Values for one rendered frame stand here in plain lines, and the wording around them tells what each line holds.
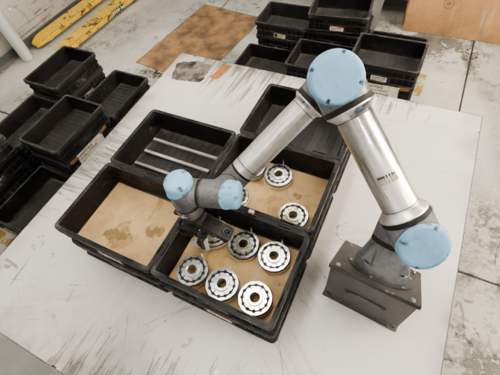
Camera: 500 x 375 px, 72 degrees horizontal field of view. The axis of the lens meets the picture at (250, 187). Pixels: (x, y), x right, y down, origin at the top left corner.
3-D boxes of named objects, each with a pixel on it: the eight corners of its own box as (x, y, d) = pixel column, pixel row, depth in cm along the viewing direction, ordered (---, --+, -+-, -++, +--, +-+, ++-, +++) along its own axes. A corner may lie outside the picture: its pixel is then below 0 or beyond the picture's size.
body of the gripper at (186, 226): (191, 216, 111) (181, 196, 101) (216, 222, 109) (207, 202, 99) (181, 236, 107) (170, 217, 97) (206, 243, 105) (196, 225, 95)
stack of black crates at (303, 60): (351, 89, 250) (358, 47, 222) (338, 117, 236) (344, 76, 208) (299, 78, 263) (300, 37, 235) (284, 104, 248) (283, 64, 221)
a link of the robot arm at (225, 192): (245, 174, 93) (207, 172, 95) (236, 184, 83) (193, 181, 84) (245, 202, 95) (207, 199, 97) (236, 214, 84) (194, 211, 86)
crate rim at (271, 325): (311, 237, 105) (311, 234, 103) (272, 332, 90) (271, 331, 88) (199, 197, 117) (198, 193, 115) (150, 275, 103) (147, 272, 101)
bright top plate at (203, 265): (214, 265, 108) (213, 264, 108) (195, 292, 104) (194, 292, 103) (190, 250, 112) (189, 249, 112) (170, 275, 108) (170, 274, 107)
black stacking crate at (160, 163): (240, 152, 139) (236, 133, 130) (205, 210, 125) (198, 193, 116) (161, 129, 152) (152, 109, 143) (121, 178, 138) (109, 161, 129)
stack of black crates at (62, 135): (100, 142, 246) (65, 93, 209) (132, 153, 237) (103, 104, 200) (61, 184, 228) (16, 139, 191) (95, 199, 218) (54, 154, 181)
